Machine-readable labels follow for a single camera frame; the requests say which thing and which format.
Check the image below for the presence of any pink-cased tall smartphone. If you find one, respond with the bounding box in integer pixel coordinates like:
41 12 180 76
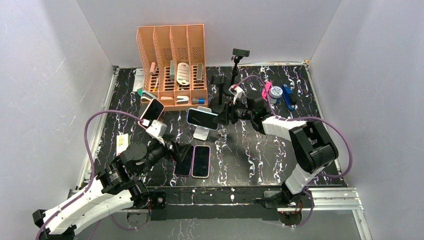
191 145 211 179

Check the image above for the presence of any black tall phone stand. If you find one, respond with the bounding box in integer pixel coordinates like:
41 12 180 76
223 48 250 97

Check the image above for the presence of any orange plastic file organizer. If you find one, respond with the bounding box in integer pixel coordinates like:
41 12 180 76
136 24 208 112

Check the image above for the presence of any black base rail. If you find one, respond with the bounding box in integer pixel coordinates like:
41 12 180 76
112 186 332 229

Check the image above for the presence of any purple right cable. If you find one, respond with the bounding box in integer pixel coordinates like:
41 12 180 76
236 75 354 229

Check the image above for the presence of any white paper packet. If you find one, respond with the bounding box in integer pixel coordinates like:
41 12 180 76
132 68 145 92

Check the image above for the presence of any small white blue bottle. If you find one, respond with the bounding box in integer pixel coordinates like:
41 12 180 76
268 86 283 104

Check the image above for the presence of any grey bottle blue cap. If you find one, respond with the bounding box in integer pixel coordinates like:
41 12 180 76
191 97 206 105

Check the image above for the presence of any magenta-edged black smartphone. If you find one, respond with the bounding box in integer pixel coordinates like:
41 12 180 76
174 145 194 177

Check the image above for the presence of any white folding phone stand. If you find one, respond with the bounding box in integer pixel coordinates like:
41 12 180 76
193 106 212 141

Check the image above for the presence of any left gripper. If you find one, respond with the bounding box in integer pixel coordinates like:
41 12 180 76
136 132 192 177

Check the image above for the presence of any pink highlighter marker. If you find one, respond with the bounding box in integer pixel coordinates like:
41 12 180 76
261 81 273 100

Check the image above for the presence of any small yellow white box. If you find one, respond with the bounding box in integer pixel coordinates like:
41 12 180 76
116 133 130 156

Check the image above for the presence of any teal small box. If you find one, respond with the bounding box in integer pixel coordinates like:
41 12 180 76
137 88 157 102

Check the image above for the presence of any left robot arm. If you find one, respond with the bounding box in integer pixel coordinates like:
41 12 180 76
32 140 192 240

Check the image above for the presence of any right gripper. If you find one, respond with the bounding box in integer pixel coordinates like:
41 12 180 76
212 97 255 126

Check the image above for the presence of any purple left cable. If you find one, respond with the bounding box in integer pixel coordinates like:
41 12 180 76
34 110 150 240

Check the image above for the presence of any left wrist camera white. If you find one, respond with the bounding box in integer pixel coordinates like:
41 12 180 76
146 120 167 146

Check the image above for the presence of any blue-edged smartphone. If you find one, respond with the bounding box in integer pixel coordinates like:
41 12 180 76
186 108 219 131

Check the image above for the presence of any green white small box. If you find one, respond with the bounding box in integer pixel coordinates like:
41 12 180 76
169 60 175 82

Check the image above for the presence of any black round-base phone stand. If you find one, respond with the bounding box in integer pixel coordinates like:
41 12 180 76
208 75 229 114

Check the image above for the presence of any blue stapler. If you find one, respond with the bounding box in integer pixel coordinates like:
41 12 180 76
281 84 297 111

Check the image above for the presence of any beige long stapler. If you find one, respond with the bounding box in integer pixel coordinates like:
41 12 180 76
195 62 203 81

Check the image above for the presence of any purple cable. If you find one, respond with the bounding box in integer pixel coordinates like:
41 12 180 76
236 75 354 229
34 110 150 240

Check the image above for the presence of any white oval label tag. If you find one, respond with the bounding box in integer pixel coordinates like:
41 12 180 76
176 62 191 86

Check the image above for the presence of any white stapler in organizer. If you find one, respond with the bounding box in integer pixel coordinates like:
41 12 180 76
176 95 190 105

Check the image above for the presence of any pink eraser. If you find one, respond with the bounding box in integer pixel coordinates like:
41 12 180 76
149 62 157 75

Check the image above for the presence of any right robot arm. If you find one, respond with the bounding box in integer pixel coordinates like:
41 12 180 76
213 97 339 207

